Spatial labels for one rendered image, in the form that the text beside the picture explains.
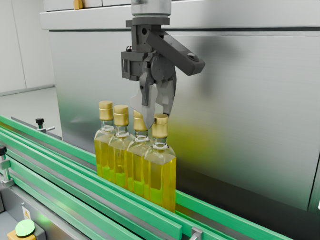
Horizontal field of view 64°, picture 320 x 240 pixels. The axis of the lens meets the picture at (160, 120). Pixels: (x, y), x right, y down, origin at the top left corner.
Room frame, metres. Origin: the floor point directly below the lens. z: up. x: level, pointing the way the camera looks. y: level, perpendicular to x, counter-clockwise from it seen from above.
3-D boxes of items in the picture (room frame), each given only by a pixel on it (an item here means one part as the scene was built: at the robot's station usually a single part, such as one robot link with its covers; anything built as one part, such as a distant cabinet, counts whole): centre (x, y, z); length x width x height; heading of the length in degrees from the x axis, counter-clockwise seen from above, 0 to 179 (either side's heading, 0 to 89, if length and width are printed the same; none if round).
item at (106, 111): (0.62, 0.14, 1.14); 0.04 x 0.04 x 0.04
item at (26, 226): (0.54, 0.36, 0.84); 0.04 x 0.04 x 0.03
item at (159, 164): (0.51, 0.00, 0.99); 0.06 x 0.06 x 0.21; 52
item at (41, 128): (0.96, 0.46, 0.94); 0.07 x 0.04 x 0.13; 142
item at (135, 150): (0.55, 0.04, 0.99); 0.06 x 0.06 x 0.21; 52
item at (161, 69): (0.52, 0.02, 1.29); 0.09 x 0.08 x 0.12; 52
